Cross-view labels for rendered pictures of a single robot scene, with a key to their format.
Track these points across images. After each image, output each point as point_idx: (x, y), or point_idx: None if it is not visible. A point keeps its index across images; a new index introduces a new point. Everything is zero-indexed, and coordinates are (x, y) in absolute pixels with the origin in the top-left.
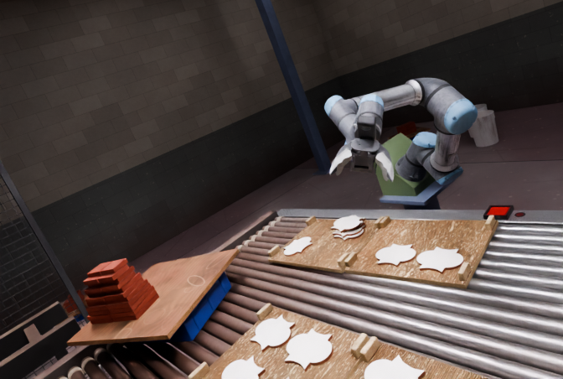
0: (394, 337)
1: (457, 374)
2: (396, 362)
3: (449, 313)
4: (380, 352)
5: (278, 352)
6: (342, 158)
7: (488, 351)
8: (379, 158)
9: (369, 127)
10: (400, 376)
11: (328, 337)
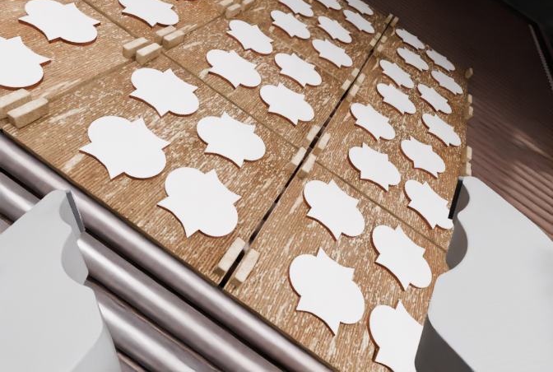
0: (188, 306)
1: (114, 196)
2: (192, 225)
3: None
4: (213, 257)
5: (371, 295)
6: (495, 256)
7: None
8: (60, 325)
9: None
10: (191, 202)
11: (299, 301)
